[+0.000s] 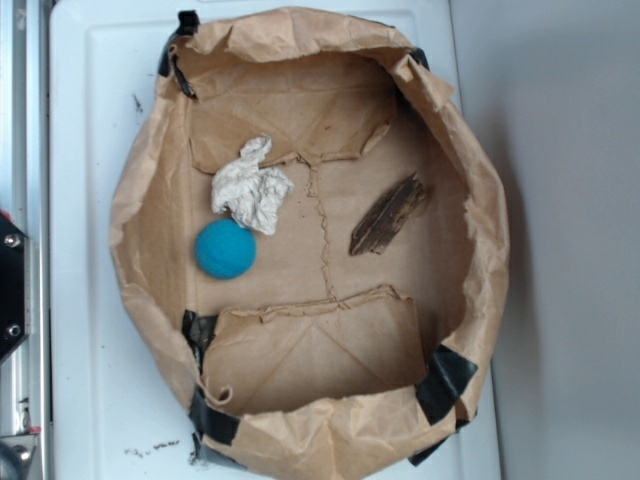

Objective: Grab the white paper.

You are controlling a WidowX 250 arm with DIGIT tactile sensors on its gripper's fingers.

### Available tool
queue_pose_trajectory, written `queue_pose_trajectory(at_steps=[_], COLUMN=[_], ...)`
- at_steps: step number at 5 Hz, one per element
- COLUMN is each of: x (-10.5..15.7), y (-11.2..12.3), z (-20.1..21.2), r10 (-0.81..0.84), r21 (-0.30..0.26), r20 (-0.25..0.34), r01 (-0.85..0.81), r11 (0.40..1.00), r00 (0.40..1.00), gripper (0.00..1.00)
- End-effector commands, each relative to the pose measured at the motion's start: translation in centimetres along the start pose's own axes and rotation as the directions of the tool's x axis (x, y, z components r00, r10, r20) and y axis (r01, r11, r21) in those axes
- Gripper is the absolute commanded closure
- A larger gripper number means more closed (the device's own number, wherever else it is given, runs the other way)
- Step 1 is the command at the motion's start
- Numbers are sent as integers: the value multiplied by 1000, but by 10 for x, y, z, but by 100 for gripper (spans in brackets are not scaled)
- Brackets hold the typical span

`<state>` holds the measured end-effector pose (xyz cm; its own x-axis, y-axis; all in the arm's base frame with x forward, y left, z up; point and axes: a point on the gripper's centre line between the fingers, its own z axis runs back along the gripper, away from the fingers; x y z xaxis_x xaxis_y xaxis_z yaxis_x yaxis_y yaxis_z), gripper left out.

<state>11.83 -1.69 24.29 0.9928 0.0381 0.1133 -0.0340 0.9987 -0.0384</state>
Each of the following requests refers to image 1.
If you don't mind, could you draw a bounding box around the white paper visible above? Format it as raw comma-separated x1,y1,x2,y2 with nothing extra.
211,135,295,236

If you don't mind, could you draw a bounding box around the brown paper bag tray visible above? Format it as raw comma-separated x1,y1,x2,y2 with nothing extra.
110,7,510,479

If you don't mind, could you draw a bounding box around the brown wood bark piece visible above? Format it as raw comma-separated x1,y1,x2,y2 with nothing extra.
348,172,431,256

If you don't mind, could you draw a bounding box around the blue ball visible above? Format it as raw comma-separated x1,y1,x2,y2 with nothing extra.
194,219,257,280

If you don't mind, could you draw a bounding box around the white plastic tray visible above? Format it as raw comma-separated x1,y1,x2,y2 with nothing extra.
47,0,503,480

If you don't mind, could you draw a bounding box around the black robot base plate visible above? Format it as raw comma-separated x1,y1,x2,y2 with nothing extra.
0,212,27,363

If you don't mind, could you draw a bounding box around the aluminium frame rail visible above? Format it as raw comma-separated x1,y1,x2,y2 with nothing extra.
1,1,53,479

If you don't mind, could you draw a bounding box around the metal corner bracket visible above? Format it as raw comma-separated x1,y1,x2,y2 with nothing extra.
1,434,42,480

